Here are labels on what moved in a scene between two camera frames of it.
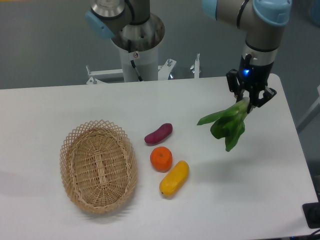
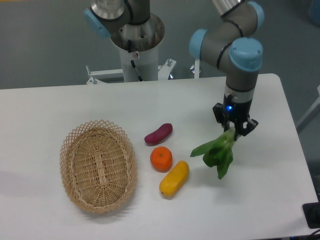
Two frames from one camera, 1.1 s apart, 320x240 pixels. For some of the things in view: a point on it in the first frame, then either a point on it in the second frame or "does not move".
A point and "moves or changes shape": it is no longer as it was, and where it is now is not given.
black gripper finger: x=254 y=100 → x=251 y=124
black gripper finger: x=234 y=84 → x=219 y=111
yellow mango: x=174 y=179 does not move
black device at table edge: x=311 y=212 does not move
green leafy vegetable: x=228 y=124 moves or changes shape
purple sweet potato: x=160 y=134 does not move
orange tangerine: x=161 y=158 does not move
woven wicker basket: x=98 y=166 does not move
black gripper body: x=254 y=77 → x=237 y=112
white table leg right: x=312 y=112 does not move
